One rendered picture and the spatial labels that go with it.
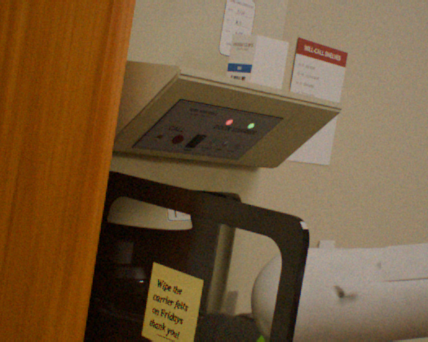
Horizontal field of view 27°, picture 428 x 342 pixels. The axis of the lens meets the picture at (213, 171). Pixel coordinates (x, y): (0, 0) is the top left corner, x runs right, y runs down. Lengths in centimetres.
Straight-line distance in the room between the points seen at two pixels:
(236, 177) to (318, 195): 98
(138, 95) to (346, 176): 135
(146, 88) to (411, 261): 32
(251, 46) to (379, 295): 37
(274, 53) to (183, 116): 16
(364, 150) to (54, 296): 150
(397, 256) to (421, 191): 175
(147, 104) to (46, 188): 14
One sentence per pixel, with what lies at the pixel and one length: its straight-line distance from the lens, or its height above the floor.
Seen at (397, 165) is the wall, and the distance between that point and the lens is 247.
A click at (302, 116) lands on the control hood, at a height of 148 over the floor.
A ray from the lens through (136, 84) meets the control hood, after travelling 95.
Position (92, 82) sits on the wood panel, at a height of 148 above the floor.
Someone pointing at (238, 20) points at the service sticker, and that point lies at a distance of 116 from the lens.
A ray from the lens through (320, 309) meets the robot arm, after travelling 86.
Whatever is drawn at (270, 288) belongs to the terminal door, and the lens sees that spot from 79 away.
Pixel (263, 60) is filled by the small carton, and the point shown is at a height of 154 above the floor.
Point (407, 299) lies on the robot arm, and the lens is 85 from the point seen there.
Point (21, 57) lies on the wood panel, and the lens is 97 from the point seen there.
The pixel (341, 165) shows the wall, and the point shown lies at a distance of 222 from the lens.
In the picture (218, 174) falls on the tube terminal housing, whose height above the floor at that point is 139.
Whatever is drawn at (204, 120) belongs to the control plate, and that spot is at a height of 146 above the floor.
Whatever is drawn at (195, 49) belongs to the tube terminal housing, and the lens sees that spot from 110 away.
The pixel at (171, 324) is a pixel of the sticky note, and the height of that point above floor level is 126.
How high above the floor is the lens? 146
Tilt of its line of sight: 3 degrees down
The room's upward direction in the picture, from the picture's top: 9 degrees clockwise
